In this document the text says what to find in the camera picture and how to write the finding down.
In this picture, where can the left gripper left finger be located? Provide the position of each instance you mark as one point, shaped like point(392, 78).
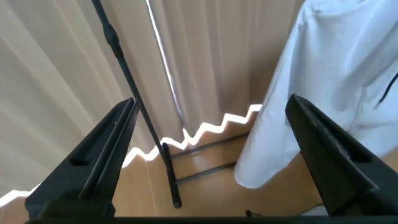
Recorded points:
point(53, 189)

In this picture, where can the pale grey shorts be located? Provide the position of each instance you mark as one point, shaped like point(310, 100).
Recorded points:
point(326, 62)

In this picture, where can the black clothes rack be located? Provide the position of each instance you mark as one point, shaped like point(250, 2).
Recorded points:
point(111, 37)

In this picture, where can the beige curtain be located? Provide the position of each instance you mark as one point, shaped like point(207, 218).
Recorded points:
point(46, 77)

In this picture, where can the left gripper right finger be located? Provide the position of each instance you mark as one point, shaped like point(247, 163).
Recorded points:
point(335, 174)

